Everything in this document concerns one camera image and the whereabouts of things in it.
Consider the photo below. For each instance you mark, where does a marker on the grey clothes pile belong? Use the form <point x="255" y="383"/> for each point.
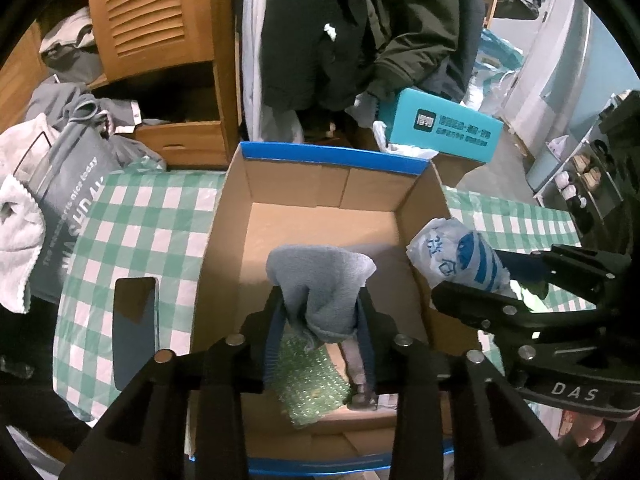
<point x="71" y="57"/>

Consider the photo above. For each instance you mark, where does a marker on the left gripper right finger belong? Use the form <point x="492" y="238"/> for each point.
<point x="495" y="435"/>

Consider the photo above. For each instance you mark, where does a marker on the white blue striped sock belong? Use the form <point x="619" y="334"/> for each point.
<point x="445" y="250"/>

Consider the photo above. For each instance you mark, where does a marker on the dark hanging jacket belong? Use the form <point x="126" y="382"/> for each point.
<point x="324" y="53"/>

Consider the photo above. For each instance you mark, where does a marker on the green bubble wrap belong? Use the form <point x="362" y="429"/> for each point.
<point x="307" y="383"/>

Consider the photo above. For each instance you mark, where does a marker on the shoe rack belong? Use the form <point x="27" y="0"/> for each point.
<point x="597" y="180"/>

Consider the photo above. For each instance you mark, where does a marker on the black smartphone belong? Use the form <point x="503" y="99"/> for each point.
<point x="134" y="331"/>

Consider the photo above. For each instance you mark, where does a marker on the wooden cabinet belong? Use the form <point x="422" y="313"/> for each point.
<point x="181" y="51"/>

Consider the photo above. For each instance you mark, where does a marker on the white towel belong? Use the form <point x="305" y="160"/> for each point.
<point x="23" y="147"/>

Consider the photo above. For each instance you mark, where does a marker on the grey tote bag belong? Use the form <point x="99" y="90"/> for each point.
<point x="65" y="184"/>

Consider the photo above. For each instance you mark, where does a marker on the blue cardboard box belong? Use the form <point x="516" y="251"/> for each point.
<point x="319" y="222"/>

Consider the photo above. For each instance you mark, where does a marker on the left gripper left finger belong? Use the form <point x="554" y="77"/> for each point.
<point x="142" y="433"/>

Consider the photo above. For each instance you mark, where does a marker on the right hand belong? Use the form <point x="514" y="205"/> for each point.
<point x="584" y="429"/>

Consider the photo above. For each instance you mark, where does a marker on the green white checkered tablecloth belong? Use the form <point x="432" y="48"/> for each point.
<point x="156" y="223"/>

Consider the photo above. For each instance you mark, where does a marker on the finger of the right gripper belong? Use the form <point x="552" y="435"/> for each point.
<point x="473" y="307"/>
<point x="568" y="267"/>

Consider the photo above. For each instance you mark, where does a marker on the light blue grey sock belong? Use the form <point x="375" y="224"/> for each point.
<point x="320" y="285"/>

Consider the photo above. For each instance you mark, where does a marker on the brown cardboard box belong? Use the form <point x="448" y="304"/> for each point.
<point x="451" y="169"/>

